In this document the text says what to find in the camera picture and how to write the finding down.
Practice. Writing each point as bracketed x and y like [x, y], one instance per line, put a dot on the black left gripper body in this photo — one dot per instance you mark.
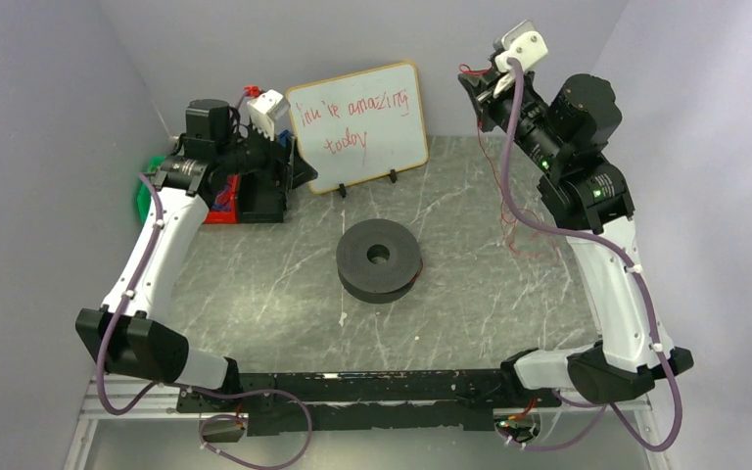
[283, 164]

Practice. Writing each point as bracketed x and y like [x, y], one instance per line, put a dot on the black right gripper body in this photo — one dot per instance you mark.
[489, 101]

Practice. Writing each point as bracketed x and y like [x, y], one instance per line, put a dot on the black perforated cable spool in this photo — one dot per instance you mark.
[378, 261]

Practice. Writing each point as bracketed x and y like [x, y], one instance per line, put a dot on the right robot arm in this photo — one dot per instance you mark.
[591, 206]

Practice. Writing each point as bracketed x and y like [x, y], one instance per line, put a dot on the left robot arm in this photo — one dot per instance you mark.
[221, 142]

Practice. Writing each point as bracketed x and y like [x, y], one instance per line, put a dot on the blue tool behind bins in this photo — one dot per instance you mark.
[287, 140]

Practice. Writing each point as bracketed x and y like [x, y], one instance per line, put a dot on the black storage bin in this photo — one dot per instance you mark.
[262, 195]

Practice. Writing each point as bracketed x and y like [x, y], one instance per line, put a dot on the yellow framed whiteboard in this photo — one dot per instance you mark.
[360, 126]

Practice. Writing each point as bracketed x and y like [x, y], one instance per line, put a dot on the red storage bin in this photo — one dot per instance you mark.
[224, 209]

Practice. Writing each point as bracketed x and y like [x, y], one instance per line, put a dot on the green storage bin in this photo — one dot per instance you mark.
[143, 198]

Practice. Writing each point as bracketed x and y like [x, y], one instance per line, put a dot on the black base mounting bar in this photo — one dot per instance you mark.
[470, 399]

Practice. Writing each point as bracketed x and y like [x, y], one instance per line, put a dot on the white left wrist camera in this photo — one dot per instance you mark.
[266, 110]

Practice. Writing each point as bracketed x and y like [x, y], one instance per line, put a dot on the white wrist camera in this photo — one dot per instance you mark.
[523, 43]
[266, 110]

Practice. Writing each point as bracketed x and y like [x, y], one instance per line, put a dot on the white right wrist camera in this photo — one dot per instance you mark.
[523, 43]

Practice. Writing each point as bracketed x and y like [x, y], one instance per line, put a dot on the aluminium frame rail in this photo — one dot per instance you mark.
[159, 402]

